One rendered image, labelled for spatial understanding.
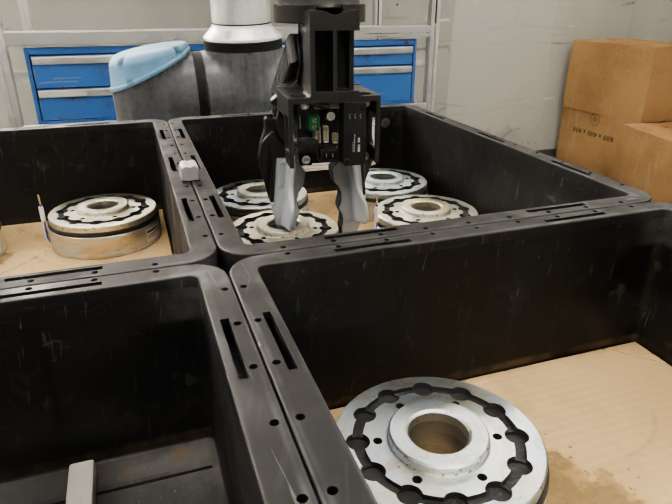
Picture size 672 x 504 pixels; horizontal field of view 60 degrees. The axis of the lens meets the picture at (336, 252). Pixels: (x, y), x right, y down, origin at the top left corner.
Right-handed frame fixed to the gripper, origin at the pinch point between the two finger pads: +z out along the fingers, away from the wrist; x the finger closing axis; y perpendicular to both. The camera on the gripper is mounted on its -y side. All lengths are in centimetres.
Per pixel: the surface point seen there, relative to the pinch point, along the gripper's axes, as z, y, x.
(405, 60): 6, -197, 81
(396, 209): -1.2, -1.8, 8.4
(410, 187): -0.9, -9.0, 12.5
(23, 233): 1.9, -12.6, -28.5
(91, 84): 10, -189, -45
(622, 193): -7.8, 16.2, 18.6
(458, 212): -1.1, 0.4, 14.0
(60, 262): 1.9, -4.0, -23.5
